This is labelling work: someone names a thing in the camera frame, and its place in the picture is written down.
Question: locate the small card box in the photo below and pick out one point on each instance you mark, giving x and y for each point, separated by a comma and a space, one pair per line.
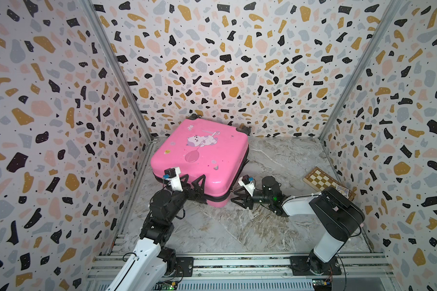
343, 191

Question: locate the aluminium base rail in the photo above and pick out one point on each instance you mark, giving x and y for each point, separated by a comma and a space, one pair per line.
274, 272

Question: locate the circuit board right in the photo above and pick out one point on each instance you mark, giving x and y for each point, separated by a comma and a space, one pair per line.
322, 285

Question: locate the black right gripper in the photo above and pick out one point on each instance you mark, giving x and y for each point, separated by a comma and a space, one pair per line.
245, 202

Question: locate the right aluminium corner post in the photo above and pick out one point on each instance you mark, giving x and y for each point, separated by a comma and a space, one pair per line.
387, 17

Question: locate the green circuit board left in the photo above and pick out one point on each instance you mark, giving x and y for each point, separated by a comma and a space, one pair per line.
166, 286

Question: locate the aluminium corner post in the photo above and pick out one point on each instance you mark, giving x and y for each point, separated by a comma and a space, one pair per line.
387, 17
89, 10

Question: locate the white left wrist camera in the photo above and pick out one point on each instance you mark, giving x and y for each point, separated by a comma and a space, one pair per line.
172, 179

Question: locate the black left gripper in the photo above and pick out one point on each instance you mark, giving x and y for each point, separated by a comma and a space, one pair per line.
197, 193

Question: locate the left aluminium corner post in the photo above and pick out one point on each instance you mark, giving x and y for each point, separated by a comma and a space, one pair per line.
89, 10

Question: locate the pink hard-shell suitcase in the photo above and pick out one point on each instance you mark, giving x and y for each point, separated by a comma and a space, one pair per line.
201, 147

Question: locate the wooden chess board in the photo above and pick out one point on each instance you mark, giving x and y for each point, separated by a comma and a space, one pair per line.
319, 180

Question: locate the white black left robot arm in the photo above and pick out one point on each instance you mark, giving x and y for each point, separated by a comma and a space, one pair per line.
152, 266

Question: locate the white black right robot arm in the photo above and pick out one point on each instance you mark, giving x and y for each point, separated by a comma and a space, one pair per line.
338, 215

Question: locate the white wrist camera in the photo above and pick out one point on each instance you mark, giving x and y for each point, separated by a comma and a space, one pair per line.
172, 179
248, 183

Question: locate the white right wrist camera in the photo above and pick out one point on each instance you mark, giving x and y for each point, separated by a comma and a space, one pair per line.
248, 183

